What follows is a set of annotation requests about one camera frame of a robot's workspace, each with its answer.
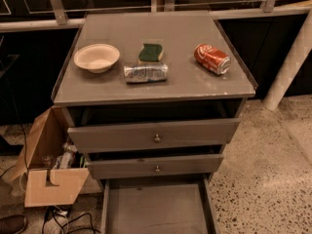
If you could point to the green yellow sponge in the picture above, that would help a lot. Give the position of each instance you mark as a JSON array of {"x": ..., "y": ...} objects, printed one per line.
[{"x": 150, "y": 53}]

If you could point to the red cola can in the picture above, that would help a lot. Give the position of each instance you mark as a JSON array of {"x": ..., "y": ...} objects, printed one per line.
[{"x": 212, "y": 58}]

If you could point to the grey drawer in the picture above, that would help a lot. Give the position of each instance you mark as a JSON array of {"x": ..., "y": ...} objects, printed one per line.
[
  {"x": 126, "y": 137},
  {"x": 173, "y": 204},
  {"x": 156, "y": 166}
]

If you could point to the white slanted post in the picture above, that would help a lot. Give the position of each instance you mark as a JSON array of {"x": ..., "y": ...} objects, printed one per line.
[{"x": 295, "y": 58}]

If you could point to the plastic bottle in box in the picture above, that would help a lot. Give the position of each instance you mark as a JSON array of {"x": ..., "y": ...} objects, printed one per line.
[{"x": 69, "y": 153}]

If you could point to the grey middle drawer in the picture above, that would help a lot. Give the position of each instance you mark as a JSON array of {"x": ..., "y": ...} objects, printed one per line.
[{"x": 156, "y": 166}]

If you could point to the grey bottom drawer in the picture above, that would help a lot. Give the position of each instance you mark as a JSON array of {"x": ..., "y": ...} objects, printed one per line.
[{"x": 173, "y": 204}]

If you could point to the silver crushed can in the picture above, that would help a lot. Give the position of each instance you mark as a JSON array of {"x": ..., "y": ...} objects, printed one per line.
[{"x": 146, "y": 73}]

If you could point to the beige paper bowl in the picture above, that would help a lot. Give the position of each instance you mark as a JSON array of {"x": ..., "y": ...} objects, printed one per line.
[{"x": 96, "y": 58}]

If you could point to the dark brown shoe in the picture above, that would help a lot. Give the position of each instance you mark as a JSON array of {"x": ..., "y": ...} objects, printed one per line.
[{"x": 13, "y": 224}]

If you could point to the grey top drawer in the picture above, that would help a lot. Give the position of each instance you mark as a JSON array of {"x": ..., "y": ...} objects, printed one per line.
[{"x": 126, "y": 137}]

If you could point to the grey drawer cabinet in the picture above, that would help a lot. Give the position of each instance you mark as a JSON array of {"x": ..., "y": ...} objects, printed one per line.
[{"x": 190, "y": 92}]

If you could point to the metal railing frame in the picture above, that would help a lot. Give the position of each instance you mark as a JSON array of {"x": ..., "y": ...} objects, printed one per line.
[{"x": 26, "y": 15}]

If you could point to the brown cardboard box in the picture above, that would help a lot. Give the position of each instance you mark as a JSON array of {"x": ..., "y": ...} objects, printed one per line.
[{"x": 42, "y": 147}]

